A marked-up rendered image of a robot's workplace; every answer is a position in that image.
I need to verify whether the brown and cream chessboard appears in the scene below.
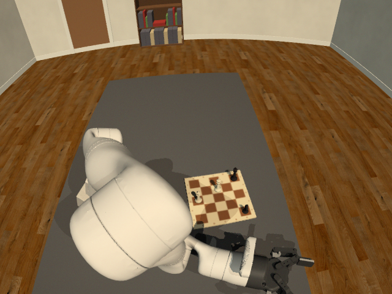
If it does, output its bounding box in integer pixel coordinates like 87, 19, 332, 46
184, 170, 256, 230

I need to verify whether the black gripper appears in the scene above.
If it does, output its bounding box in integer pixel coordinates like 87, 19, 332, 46
245, 247, 314, 294

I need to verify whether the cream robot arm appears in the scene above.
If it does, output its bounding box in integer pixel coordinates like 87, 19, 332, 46
70, 128, 256, 287

